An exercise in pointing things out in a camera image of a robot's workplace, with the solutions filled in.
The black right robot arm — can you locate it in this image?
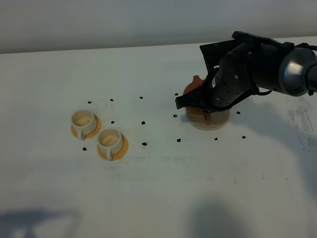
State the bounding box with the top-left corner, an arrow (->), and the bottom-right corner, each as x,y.
175,31 -> 317,113

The orange coaster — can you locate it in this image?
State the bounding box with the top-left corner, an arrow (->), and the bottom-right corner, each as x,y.
70,115 -> 102,139
97,136 -> 129,161

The round beige teapot coaster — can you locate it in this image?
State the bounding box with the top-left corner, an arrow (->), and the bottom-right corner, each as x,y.
186,107 -> 230,130

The white teacup far left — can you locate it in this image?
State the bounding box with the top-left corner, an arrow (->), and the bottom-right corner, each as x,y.
71,109 -> 97,140

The orange coaster near right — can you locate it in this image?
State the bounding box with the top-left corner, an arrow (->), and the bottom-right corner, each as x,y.
97,136 -> 129,161

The white teacup near right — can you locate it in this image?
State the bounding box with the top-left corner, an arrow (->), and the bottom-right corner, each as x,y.
98,128 -> 123,161

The white teacup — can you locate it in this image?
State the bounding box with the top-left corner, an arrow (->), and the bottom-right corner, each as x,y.
71,109 -> 97,140
98,128 -> 123,161

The orange coaster far left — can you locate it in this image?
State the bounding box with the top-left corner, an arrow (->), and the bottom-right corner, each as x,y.
70,115 -> 102,139

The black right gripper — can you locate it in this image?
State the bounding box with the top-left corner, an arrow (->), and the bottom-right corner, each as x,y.
175,40 -> 259,114

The brown clay teapot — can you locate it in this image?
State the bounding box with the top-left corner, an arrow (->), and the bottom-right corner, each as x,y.
183,75 -> 211,124

